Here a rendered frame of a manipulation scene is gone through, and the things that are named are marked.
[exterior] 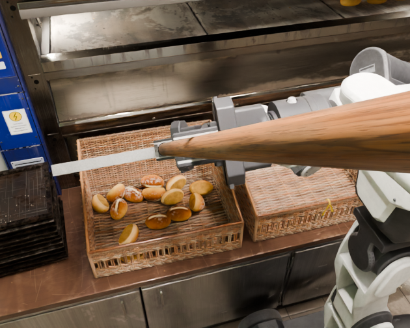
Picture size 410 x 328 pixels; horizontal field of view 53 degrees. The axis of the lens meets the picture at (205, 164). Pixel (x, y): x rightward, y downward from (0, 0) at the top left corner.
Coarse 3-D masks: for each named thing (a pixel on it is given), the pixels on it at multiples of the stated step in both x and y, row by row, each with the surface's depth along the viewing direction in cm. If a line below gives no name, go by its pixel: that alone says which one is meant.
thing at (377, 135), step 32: (384, 96) 15; (256, 128) 28; (288, 128) 22; (320, 128) 18; (352, 128) 16; (384, 128) 14; (256, 160) 29; (288, 160) 23; (320, 160) 19; (352, 160) 17; (384, 160) 15
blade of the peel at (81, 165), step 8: (128, 152) 104; (136, 152) 105; (144, 152) 105; (152, 152) 106; (80, 160) 102; (88, 160) 102; (96, 160) 103; (104, 160) 103; (112, 160) 103; (120, 160) 104; (128, 160) 104; (136, 160) 105; (56, 168) 101; (64, 168) 101; (72, 168) 102; (80, 168) 102; (88, 168) 102; (96, 168) 103
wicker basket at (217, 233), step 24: (96, 144) 163; (120, 144) 165; (144, 144) 168; (120, 168) 170; (144, 168) 173; (168, 168) 175; (216, 168) 173; (96, 192) 172; (216, 192) 175; (96, 216) 166; (144, 216) 165; (192, 216) 165; (216, 216) 166; (240, 216) 146; (96, 240) 157; (144, 240) 139; (168, 240) 141; (192, 240) 145; (216, 240) 148; (240, 240) 152; (96, 264) 148; (120, 264) 144; (144, 264) 147
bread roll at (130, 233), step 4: (132, 224) 154; (124, 228) 155; (128, 228) 153; (132, 228) 152; (136, 228) 153; (124, 232) 153; (128, 232) 152; (132, 232) 151; (136, 232) 152; (120, 236) 153; (124, 236) 151; (128, 236) 150; (132, 236) 151; (136, 236) 152; (120, 240) 151; (124, 240) 150; (128, 240) 150; (132, 240) 151; (136, 240) 154; (120, 244) 150
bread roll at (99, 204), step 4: (96, 196) 165; (100, 196) 167; (92, 200) 165; (96, 200) 163; (100, 200) 163; (104, 200) 166; (92, 204) 164; (96, 204) 162; (100, 204) 162; (104, 204) 163; (108, 204) 165; (96, 208) 163; (100, 208) 162; (104, 208) 162; (108, 208) 164; (100, 212) 163; (104, 212) 164
